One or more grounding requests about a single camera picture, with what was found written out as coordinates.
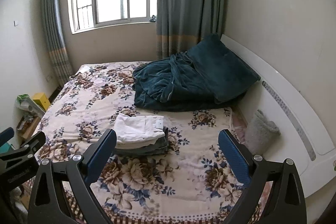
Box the white pants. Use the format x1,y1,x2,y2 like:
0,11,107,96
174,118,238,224
113,114,165,149

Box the teal storage rack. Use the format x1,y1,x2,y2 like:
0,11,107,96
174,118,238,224
0,143,14,154

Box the wooden bedside stand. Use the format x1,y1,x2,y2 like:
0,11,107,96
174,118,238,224
17,117,41,140

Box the green white plastic bag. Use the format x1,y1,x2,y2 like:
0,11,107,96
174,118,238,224
15,94,46,118

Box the white bed headboard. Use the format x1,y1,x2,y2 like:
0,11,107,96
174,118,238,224
221,35,335,197

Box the yellow box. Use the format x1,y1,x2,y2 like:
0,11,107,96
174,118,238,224
33,93,51,111

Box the grey fluffy cushion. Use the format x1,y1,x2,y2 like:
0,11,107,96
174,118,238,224
244,109,281,155

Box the floral bed blanket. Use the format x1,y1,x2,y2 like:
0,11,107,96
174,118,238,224
36,62,246,223

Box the folded blue jeans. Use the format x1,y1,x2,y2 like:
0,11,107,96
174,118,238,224
113,126,169,157

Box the dark teal pillow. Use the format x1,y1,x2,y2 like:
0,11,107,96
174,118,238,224
186,34,261,103

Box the dark teal velvet blanket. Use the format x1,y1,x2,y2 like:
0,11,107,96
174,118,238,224
133,52,230,112

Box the left teal striped curtain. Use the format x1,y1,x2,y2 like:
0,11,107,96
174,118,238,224
41,0,73,86

